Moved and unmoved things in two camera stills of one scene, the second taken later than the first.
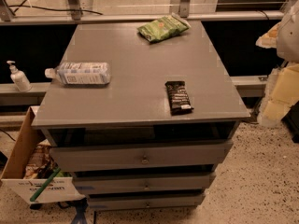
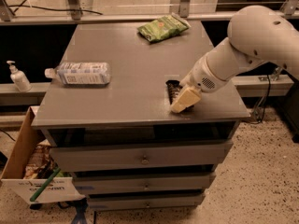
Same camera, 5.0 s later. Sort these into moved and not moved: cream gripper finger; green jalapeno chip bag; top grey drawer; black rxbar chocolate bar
Moved: cream gripper finger
Not moved: black rxbar chocolate bar; green jalapeno chip bag; top grey drawer
